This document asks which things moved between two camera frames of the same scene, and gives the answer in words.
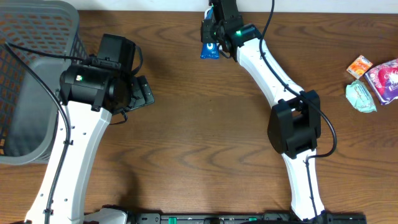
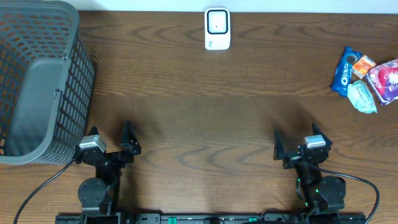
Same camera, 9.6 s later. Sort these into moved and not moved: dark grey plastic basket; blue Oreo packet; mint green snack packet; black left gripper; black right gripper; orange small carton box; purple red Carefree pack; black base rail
Moved: blue Oreo packet; black right gripper; black left gripper
Not moved: dark grey plastic basket; mint green snack packet; orange small carton box; black base rail; purple red Carefree pack
